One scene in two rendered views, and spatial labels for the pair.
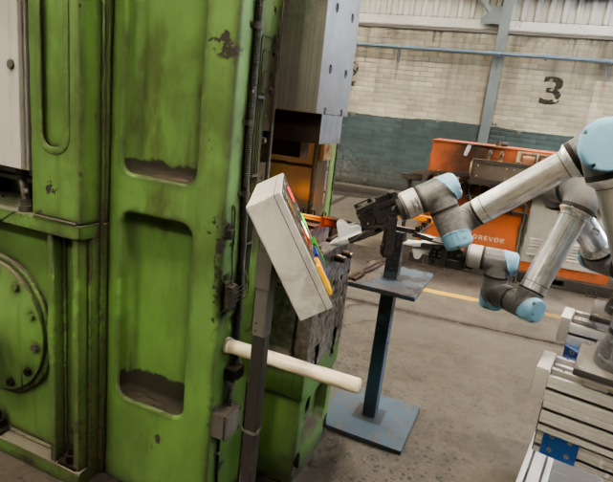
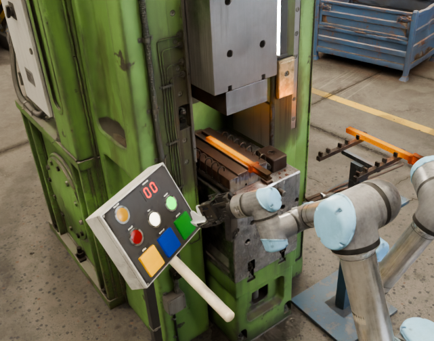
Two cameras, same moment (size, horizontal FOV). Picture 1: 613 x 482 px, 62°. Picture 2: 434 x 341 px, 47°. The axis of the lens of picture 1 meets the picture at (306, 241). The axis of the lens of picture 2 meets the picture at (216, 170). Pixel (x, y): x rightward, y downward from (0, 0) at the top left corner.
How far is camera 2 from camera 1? 119 cm
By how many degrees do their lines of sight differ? 36
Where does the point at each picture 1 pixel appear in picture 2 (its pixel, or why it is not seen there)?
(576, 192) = (421, 210)
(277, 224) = (103, 233)
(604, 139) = (326, 220)
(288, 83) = (196, 67)
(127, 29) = (82, 31)
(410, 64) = not seen: outside the picture
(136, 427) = not seen: hidden behind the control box
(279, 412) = (227, 300)
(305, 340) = (232, 260)
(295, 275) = (121, 264)
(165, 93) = (112, 76)
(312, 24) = (202, 22)
